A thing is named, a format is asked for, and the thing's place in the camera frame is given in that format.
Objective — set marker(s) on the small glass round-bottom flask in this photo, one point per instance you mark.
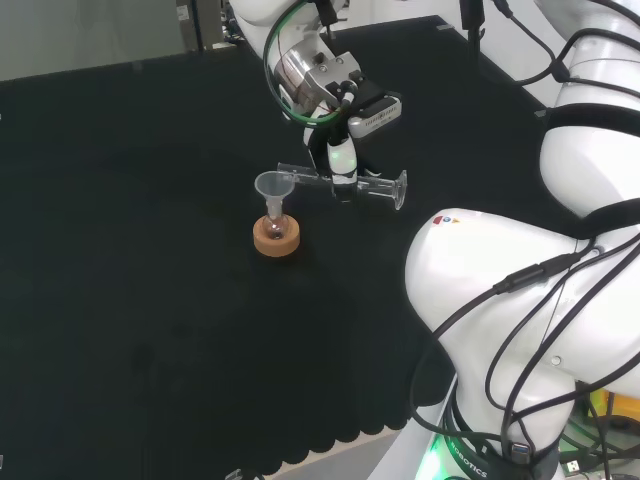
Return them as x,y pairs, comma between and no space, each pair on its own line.
275,227

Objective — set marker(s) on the black bench cloth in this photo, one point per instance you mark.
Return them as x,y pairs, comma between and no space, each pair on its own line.
125,250

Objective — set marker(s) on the clear plastic funnel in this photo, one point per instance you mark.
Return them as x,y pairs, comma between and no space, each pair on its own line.
272,186

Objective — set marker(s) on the clear glass graduated cylinder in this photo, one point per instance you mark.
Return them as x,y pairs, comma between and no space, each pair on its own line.
376,187

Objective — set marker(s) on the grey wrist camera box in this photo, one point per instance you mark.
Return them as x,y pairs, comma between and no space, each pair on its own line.
376,116

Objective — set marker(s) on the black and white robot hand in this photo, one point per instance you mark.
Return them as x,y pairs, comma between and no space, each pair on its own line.
342,157

